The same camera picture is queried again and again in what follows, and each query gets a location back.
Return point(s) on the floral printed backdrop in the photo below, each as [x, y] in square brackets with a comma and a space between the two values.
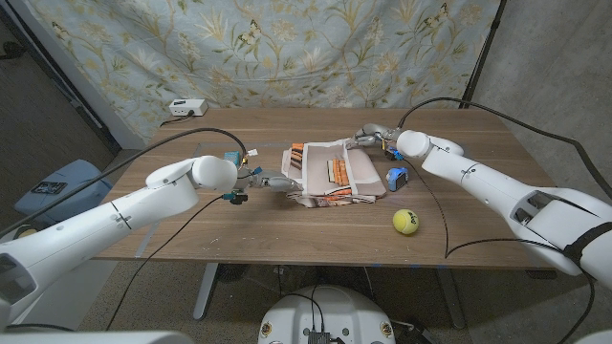
[311, 48]

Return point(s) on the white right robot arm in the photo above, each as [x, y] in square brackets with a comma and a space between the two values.
[497, 191]

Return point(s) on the yellow tennis ball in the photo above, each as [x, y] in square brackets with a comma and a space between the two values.
[405, 221]

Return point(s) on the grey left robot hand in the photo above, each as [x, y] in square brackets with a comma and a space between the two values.
[277, 184]

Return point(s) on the beige cloth with orange stripes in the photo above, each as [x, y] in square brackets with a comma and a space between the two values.
[365, 174]

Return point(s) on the small blue toy camera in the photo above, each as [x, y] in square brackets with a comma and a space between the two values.
[396, 179]

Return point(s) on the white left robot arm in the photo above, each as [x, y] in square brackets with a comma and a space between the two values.
[105, 229]

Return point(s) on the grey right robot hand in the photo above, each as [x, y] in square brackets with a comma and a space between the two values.
[375, 134]

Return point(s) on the grey metal table leg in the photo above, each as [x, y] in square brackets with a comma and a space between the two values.
[452, 298]
[205, 291]

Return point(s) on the black backdrop stand pole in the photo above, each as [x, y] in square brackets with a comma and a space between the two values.
[483, 53]
[107, 138]

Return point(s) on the white power box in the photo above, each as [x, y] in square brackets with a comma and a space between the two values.
[189, 106]

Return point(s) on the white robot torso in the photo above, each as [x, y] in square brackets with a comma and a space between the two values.
[330, 310]

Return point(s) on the blue plastic bin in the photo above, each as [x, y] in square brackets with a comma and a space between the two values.
[72, 200]

